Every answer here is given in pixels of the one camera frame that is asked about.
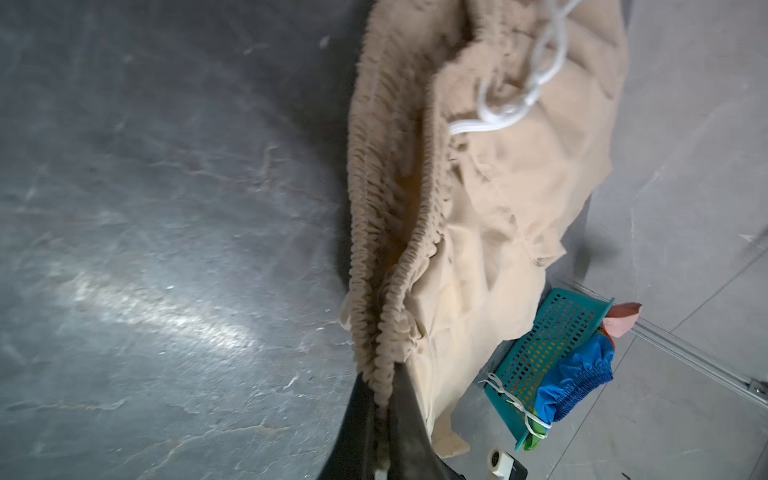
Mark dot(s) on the beige drawstring shorts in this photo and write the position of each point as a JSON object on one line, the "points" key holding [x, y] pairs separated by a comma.
{"points": [[452, 234]]}

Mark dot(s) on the rainbow coloured shorts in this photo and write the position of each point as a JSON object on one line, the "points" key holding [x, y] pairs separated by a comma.
{"points": [[575, 376]]}

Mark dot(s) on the pink shorts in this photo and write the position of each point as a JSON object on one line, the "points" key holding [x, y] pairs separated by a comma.
{"points": [[621, 318]]}

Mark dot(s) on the teal plastic basket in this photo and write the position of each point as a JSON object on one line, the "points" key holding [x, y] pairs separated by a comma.
{"points": [[564, 321]]}

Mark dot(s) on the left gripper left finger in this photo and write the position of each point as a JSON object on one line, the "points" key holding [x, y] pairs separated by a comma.
{"points": [[353, 456]]}

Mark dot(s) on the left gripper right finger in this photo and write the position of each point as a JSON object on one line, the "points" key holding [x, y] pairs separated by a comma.
{"points": [[410, 451]]}

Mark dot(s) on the aluminium frame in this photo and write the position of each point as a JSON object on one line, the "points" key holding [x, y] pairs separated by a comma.
{"points": [[723, 374]]}

